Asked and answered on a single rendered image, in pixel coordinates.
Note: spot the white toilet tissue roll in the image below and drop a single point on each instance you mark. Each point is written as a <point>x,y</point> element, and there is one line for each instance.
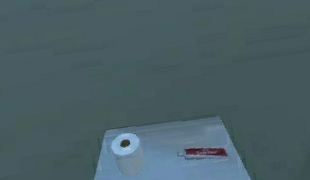
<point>128,155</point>

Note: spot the red toothpaste tube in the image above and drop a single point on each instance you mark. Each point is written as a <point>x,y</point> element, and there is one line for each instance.
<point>205,152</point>

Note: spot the pale blue table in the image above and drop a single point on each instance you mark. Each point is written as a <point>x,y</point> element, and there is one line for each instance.
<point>175,179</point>

